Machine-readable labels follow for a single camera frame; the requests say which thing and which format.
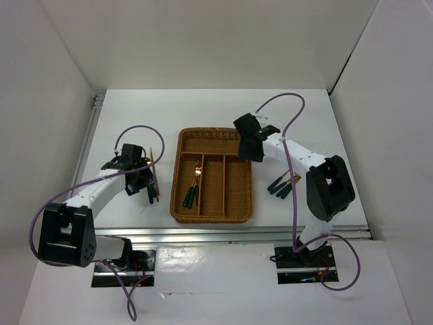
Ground copper chopstick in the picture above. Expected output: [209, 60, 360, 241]
[152, 166, 159, 202]
[150, 147, 160, 202]

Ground wicker cutlery tray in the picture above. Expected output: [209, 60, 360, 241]
[170, 127, 254, 224]

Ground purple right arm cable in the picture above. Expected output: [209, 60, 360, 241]
[254, 92, 361, 292]

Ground gold spoon green handle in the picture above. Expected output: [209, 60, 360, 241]
[147, 169, 154, 204]

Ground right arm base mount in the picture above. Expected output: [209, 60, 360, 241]
[269, 244, 339, 284]

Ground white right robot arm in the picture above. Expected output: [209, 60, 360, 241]
[233, 113, 355, 265]

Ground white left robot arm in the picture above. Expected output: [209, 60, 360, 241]
[38, 144, 154, 267]

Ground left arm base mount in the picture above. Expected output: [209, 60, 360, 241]
[91, 247, 156, 288]

